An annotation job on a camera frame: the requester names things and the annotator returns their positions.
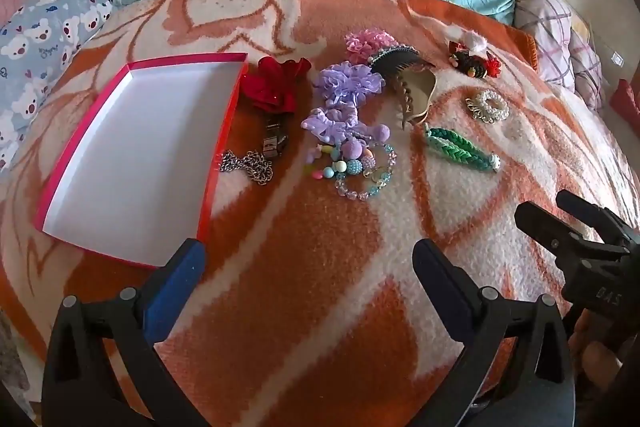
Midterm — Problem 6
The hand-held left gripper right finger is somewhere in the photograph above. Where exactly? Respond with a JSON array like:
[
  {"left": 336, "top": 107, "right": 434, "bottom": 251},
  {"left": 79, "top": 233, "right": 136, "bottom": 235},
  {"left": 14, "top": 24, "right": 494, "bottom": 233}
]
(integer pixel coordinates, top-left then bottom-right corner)
[{"left": 412, "top": 238, "right": 576, "bottom": 427}]

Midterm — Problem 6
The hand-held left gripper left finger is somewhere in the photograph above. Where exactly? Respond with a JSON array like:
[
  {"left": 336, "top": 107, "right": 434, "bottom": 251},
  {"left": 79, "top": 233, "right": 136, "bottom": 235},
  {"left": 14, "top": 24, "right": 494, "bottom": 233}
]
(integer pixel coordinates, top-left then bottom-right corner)
[{"left": 42, "top": 238, "right": 208, "bottom": 427}]

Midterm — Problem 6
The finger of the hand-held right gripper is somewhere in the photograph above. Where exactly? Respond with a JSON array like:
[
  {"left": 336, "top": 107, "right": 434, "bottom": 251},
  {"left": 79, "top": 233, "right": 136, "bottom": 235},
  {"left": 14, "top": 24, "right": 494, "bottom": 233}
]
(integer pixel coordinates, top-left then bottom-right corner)
[
  {"left": 556, "top": 190, "right": 640, "bottom": 249},
  {"left": 515, "top": 201, "right": 631, "bottom": 266}
]

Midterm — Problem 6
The green braided bracelet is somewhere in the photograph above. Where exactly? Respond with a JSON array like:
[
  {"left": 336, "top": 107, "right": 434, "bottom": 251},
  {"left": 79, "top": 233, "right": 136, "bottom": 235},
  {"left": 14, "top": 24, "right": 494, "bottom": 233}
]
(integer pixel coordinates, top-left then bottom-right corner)
[{"left": 423, "top": 123, "right": 502, "bottom": 174}]

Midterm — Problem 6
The red cardboard box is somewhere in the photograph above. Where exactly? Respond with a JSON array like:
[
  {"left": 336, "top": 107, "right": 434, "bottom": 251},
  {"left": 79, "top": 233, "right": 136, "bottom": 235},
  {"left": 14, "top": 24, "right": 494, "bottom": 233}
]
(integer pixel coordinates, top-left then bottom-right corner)
[{"left": 34, "top": 52, "right": 249, "bottom": 270}]

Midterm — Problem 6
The beige hair claw clip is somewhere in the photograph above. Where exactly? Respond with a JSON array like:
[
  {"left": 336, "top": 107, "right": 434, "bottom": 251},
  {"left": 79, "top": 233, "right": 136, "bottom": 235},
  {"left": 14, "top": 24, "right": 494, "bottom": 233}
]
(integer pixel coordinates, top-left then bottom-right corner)
[{"left": 390, "top": 69, "right": 438, "bottom": 131}]

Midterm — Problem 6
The purple flower scrunchie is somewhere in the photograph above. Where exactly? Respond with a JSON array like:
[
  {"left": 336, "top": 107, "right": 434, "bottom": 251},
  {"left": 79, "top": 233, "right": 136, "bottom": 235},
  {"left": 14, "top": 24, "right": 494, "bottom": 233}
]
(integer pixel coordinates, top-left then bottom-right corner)
[{"left": 314, "top": 63, "right": 387, "bottom": 105}]

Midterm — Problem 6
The black hair comb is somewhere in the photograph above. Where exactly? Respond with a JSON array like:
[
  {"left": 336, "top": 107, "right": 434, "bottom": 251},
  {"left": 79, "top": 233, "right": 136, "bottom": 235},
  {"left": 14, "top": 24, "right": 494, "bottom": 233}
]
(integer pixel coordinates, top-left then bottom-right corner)
[{"left": 369, "top": 45, "right": 437, "bottom": 80}]

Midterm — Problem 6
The pink flower scrunchie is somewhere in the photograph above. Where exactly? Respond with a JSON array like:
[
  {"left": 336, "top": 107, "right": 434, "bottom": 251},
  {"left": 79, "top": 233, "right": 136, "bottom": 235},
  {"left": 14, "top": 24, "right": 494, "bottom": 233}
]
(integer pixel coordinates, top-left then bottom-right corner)
[{"left": 345, "top": 28, "right": 398, "bottom": 65}]

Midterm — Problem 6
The person's right hand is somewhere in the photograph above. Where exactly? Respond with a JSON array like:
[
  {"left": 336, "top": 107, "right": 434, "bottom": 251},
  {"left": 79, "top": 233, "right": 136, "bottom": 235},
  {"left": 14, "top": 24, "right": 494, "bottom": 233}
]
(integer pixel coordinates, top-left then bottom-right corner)
[{"left": 569, "top": 309, "right": 627, "bottom": 389}]

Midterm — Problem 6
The red object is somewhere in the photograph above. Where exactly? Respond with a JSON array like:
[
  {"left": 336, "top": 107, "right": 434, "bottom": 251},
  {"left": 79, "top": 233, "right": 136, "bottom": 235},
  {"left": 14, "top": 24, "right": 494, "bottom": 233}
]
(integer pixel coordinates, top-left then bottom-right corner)
[{"left": 609, "top": 78, "right": 640, "bottom": 135}]

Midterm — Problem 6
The orange white blanket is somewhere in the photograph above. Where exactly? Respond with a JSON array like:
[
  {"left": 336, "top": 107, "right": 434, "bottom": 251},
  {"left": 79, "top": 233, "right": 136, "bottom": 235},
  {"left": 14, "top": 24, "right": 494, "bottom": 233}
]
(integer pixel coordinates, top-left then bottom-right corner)
[{"left": 0, "top": 0, "right": 640, "bottom": 427}]

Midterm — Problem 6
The black silver watch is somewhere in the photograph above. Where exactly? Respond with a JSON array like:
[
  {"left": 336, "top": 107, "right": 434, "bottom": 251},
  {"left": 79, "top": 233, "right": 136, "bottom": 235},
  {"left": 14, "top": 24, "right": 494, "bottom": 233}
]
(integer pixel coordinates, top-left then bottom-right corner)
[{"left": 261, "top": 113, "right": 291, "bottom": 158}]

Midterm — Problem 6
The red black hair clip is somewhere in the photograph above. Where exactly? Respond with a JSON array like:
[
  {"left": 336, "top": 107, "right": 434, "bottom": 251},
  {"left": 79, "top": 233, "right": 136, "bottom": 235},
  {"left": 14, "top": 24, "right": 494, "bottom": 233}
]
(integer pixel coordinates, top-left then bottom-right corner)
[{"left": 447, "top": 27, "right": 503, "bottom": 80}]

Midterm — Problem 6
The plaid cloth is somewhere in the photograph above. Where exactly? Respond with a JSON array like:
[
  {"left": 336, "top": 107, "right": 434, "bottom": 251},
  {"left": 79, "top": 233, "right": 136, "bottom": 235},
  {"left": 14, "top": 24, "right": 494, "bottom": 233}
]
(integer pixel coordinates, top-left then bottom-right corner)
[{"left": 512, "top": 0, "right": 608, "bottom": 112}]

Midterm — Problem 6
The red flower hair clip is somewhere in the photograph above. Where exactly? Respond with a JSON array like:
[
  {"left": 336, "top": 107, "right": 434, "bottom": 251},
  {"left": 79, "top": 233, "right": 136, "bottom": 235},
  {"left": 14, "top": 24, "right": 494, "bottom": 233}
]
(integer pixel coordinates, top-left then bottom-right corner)
[{"left": 240, "top": 57, "right": 312, "bottom": 115}]

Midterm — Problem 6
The blue bear print pillow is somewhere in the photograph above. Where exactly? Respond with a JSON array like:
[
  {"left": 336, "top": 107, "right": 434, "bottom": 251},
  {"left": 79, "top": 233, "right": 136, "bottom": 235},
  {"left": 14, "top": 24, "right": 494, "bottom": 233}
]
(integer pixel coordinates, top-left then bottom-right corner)
[{"left": 0, "top": 0, "right": 115, "bottom": 170}]

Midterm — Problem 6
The blue crystal bead bracelet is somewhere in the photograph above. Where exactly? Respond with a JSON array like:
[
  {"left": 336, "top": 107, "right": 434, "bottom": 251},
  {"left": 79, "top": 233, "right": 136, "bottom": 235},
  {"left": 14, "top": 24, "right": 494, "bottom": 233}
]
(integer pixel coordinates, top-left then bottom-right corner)
[{"left": 334, "top": 143, "right": 397, "bottom": 204}]

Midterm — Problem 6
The silver chain necklace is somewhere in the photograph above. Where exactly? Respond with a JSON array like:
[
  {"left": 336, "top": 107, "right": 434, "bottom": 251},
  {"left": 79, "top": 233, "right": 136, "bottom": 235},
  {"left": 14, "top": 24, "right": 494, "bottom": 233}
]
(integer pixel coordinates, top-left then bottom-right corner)
[{"left": 220, "top": 149, "right": 275, "bottom": 186}]

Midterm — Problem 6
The purple pompom hair tie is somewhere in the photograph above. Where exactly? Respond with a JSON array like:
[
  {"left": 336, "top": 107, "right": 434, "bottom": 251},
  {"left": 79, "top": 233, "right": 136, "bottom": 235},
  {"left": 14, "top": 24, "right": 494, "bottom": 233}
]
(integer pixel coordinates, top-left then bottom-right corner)
[{"left": 340, "top": 124, "right": 393, "bottom": 160}]

